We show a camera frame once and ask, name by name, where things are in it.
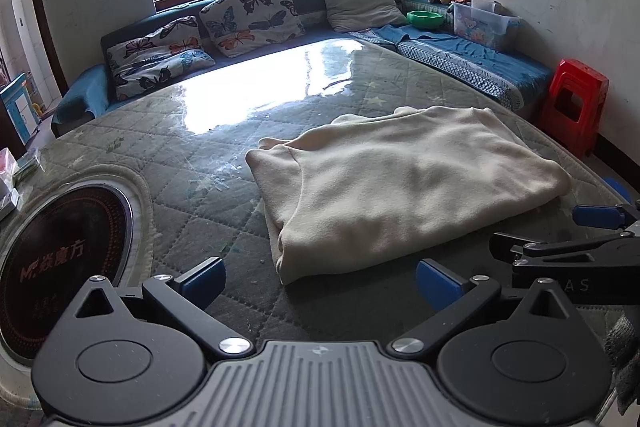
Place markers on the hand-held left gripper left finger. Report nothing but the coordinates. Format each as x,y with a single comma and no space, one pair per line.
202,283

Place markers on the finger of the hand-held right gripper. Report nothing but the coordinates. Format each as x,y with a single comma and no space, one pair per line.
550,249
597,216

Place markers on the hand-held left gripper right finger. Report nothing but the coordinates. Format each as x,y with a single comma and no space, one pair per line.
440,284

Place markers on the cream sweatshirt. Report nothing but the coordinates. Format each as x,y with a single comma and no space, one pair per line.
400,187

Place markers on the person's right hand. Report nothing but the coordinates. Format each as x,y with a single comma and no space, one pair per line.
625,357

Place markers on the blue object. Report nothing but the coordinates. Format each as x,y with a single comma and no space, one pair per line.
616,189

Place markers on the red plastic stool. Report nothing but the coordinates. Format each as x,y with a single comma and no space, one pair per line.
575,102

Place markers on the round black induction cooktop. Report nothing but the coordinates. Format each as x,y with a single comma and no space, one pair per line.
65,232

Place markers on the white power strip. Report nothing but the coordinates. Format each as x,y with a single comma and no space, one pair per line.
7,206

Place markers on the clear plastic container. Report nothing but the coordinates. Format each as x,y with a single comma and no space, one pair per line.
29,164

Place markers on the blue sofa blanket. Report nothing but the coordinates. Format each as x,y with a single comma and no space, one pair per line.
450,52

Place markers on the blue sofa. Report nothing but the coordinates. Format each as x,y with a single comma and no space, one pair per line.
82,97

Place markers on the clear plastic storage box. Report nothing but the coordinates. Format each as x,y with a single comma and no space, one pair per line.
480,27

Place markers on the white and pink tissue box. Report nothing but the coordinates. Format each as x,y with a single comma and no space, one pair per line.
6,172

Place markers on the long butterfly print pillow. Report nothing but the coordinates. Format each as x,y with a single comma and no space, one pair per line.
155,57

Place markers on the blue toy cabinet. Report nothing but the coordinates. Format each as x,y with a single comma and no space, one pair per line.
17,107

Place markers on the green bowl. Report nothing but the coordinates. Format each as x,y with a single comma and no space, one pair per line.
425,19

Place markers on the square butterfly print pillow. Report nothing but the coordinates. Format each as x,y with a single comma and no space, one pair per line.
250,14

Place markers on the grey pillow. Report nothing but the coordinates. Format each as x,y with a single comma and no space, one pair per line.
360,7

